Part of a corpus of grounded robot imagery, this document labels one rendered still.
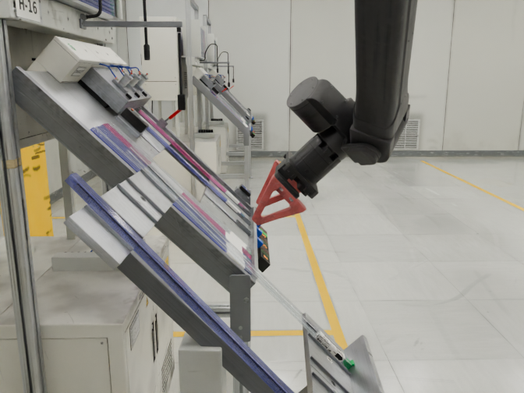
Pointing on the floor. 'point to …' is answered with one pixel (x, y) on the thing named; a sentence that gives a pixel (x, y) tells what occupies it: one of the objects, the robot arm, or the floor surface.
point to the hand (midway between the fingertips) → (260, 209)
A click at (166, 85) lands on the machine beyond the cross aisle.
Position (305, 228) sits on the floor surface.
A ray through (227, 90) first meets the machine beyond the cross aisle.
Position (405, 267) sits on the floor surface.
